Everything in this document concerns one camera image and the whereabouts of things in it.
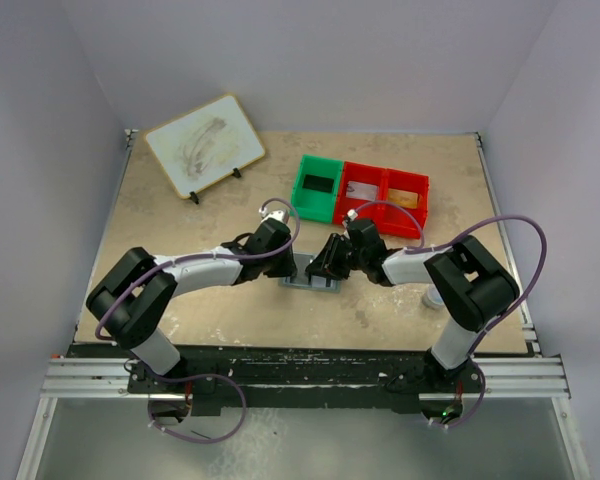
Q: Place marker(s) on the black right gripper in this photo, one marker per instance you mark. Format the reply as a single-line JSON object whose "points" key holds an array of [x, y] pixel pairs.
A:
{"points": [[326, 264]]}

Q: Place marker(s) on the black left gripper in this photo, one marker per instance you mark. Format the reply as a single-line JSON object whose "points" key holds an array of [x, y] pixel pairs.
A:
{"points": [[286, 268]]}

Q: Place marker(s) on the teal leather card holder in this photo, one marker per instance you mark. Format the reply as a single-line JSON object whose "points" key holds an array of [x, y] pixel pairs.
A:
{"points": [[307, 282]]}

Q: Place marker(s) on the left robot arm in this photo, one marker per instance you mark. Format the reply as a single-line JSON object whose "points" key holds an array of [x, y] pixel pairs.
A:
{"points": [[132, 297]]}

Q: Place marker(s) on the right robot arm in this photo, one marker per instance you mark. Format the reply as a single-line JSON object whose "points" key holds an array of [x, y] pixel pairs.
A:
{"points": [[474, 287]]}

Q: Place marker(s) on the silver card in bin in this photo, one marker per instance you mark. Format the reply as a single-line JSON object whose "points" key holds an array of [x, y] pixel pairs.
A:
{"points": [[361, 191]]}

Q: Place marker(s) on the black card in green bin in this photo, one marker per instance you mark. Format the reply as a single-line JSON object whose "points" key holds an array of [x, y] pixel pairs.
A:
{"points": [[318, 183]]}

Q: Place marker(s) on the orange card in bin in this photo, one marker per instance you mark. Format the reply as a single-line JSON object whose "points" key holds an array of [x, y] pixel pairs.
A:
{"points": [[405, 199]]}

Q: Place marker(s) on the green plastic bin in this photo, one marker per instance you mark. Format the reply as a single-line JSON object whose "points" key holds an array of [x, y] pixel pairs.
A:
{"points": [[313, 205]]}

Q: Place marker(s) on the red double plastic bin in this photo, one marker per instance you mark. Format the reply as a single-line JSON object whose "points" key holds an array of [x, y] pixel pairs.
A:
{"points": [[390, 219]]}

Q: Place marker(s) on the black whiteboard stand clip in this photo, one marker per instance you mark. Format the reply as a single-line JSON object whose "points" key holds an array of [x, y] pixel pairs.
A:
{"points": [[194, 197]]}

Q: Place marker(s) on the yellow framed whiteboard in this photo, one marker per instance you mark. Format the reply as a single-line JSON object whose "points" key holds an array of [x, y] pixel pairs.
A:
{"points": [[205, 145]]}

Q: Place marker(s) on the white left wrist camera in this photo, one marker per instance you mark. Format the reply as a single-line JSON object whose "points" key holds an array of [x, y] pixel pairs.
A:
{"points": [[280, 215]]}

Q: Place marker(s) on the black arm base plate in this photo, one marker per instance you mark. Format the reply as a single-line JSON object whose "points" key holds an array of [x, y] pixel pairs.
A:
{"points": [[213, 378]]}

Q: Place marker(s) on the aluminium frame rail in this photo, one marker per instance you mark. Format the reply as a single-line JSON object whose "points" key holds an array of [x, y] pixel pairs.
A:
{"points": [[266, 413]]}

